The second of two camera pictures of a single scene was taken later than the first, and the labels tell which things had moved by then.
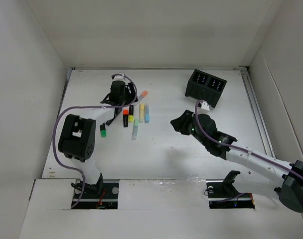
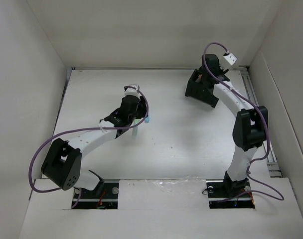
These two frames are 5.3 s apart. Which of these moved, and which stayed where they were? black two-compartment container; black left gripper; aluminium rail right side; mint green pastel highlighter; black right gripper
Moved: black left gripper; black right gripper
Stayed: aluminium rail right side; mint green pastel highlighter; black two-compartment container
